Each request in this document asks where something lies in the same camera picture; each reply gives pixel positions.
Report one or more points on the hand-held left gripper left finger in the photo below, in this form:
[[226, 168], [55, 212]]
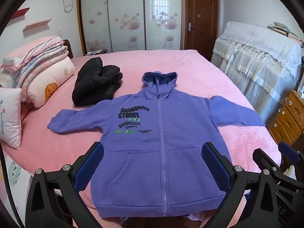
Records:
[[90, 166]]

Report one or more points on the dark wooden headboard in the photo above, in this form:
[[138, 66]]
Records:
[[68, 48]]

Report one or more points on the floral sliding door wardrobe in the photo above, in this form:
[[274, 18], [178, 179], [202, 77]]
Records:
[[123, 16]]

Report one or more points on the black puffer jacket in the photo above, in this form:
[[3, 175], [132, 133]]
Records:
[[92, 85]]

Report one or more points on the pink wall shelf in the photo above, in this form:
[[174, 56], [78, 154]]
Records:
[[38, 24]]

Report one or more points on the stack of books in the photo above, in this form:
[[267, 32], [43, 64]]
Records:
[[282, 29]]

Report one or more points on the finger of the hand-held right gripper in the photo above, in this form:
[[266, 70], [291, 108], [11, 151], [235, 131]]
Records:
[[288, 151], [264, 159]]

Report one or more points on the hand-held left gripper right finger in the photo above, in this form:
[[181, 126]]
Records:
[[215, 168]]

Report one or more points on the printed white bed sheet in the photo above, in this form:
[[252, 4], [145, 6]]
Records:
[[14, 173]]

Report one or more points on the pink blanket on bed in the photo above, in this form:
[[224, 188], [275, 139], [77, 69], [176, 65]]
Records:
[[190, 76]]

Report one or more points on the red wall shelf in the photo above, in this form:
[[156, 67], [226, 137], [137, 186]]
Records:
[[20, 13]]

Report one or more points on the lace covered furniture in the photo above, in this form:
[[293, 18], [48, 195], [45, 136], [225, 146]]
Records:
[[256, 59]]

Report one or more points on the purple zip hoodie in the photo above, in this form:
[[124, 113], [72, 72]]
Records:
[[142, 159]]

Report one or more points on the pink ruffled pillow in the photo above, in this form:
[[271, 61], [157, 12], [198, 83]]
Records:
[[28, 49]]

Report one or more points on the wooden drawer cabinet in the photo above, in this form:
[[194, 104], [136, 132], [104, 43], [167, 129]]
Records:
[[289, 118]]

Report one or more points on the white printed cushion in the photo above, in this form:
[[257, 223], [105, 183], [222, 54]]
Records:
[[9, 116]]

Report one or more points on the brown wooden door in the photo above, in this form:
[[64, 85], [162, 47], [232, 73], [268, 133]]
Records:
[[201, 28]]

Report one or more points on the folded pastel quilts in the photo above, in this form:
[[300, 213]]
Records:
[[47, 76]]

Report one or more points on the lilac cloth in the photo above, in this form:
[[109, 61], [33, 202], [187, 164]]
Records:
[[194, 216]]

